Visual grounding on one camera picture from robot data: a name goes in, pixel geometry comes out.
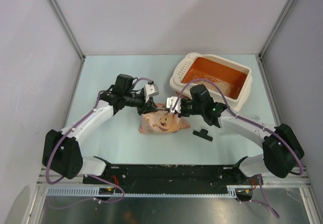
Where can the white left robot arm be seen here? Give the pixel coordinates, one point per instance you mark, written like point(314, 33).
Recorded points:
point(62, 153)

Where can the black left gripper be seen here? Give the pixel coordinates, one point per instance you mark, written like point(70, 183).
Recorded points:
point(147, 108)

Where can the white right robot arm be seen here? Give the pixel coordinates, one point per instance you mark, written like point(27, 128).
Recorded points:
point(281, 151)

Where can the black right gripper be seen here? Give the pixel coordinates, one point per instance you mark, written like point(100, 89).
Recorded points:
point(182, 112)

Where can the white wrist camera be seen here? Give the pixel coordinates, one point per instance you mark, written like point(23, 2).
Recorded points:
point(173, 104)
point(150, 90)

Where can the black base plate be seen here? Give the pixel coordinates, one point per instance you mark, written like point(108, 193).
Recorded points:
point(177, 179)

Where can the right aluminium corner post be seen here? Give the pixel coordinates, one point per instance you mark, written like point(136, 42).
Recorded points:
point(287, 8)

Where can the pink cat litter bag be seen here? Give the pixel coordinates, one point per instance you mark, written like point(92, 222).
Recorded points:
point(162, 122)

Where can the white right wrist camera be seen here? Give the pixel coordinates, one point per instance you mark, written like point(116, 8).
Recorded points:
point(173, 104)

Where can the black bag clip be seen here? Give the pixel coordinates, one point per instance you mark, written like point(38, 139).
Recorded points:
point(203, 133)

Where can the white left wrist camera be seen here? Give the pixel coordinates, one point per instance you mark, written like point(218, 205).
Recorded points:
point(150, 90)

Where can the aluminium corner post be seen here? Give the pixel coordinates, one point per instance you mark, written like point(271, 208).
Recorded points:
point(287, 8)
point(66, 27)

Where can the white and orange litter box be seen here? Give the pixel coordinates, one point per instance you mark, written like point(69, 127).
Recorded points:
point(233, 79)

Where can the left aluminium corner post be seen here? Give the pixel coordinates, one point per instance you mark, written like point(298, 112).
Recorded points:
point(66, 27)

